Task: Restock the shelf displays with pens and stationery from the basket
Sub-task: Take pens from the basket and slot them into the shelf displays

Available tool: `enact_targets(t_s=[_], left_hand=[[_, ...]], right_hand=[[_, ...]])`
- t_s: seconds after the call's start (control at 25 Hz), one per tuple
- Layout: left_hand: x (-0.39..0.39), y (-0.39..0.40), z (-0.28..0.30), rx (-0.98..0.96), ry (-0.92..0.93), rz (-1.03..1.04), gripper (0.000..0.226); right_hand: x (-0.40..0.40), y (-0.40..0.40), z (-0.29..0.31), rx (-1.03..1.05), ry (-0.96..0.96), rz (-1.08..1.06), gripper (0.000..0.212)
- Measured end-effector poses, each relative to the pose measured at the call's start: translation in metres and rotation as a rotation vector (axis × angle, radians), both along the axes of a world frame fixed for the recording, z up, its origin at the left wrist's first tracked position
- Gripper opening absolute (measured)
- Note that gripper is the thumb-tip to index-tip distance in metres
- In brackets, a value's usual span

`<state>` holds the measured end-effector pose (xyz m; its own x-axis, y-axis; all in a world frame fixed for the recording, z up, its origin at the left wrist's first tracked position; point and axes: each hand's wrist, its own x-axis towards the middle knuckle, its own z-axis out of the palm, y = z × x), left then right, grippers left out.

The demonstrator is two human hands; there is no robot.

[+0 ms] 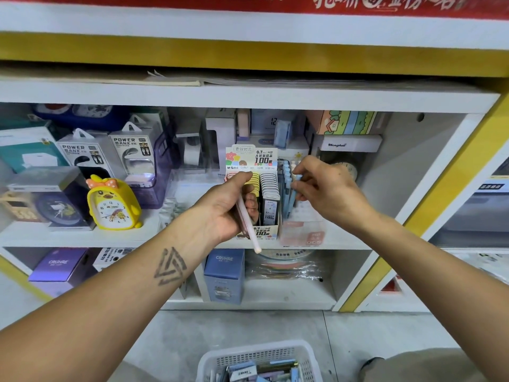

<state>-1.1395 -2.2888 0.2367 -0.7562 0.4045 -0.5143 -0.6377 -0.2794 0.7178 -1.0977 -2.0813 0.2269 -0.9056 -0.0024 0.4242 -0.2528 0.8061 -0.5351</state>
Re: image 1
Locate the person's left forearm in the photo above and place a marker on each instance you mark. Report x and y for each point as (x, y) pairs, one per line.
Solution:
(95, 314)

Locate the purple box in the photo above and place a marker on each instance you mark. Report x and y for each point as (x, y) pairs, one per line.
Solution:
(56, 268)

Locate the purple translucent container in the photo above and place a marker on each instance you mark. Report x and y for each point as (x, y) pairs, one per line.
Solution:
(161, 188)

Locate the white shelf with yellow trim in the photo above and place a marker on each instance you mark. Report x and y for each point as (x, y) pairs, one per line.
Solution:
(262, 97)

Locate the red white flat box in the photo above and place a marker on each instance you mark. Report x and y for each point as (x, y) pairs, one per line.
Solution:
(391, 285)

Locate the teal white box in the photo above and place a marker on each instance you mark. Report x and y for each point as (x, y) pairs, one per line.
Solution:
(28, 148)

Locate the pile of lead refill packets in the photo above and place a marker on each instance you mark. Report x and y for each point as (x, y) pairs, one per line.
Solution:
(258, 371)

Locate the white hanging accessory box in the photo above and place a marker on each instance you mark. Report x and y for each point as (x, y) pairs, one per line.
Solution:
(133, 147)
(86, 153)

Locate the grey sneaker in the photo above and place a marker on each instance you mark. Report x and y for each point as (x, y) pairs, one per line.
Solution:
(368, 370)

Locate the bunch of slim pastel packets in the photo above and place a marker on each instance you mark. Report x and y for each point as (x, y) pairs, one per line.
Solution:
(250, 230)

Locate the stack of wrapped discs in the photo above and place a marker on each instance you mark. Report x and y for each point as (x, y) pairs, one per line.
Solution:
(286, 265)

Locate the person's right forearm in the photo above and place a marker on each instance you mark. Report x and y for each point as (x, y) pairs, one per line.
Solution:
(437, 290)

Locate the white plastic basket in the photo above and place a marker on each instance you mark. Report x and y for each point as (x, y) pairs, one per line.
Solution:
(211, 348)

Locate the clear plastic tray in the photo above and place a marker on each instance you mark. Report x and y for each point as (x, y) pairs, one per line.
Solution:
(181, 195)

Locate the yellow alarm clock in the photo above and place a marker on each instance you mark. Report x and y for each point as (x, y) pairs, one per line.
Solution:
(114, 207)

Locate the red banner strip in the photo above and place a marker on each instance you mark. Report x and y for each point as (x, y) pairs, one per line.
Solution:
(159, 2)

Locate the pastel sticky notes pack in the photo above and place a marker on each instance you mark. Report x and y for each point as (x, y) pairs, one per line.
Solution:
(346, 123)

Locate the white tall box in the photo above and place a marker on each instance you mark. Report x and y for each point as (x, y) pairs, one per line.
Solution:
(221, 133)

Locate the white refill display box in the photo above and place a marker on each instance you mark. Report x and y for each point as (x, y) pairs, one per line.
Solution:
(250, 159)

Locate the large white cardboard box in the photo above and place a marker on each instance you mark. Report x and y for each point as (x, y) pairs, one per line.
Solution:
(111, 257)

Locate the flat cardboard sheets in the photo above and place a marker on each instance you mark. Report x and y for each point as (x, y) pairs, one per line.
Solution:
(318, 79)

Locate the white round clock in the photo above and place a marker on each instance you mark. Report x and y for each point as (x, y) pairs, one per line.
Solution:
(348, 169)

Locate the tape dispenser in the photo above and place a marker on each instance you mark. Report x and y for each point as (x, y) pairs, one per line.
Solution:
(191, 148)

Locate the blue small carton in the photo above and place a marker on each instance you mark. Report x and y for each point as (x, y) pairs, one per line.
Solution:
(224, 276)

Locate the person's right hand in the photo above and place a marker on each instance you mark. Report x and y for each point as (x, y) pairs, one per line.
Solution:
(338, 195)

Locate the clear pink label box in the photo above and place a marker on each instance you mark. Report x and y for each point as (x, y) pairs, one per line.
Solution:
(302, 230)

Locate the person's left hand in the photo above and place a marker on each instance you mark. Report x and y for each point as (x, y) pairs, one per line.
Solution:
(223, 215)

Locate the grey digital clock box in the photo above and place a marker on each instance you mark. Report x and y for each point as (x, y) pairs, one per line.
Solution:
(269, 125)

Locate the clear boxed dark clock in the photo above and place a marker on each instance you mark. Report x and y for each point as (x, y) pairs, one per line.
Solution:
(46, 201)

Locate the small tan alarm clock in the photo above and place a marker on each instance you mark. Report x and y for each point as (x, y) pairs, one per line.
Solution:
(16, 208)

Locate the plastic wrapped items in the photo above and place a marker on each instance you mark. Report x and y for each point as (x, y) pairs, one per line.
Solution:
(487, 265)

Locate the white long box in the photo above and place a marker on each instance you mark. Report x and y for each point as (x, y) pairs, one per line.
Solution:
(350, 144)

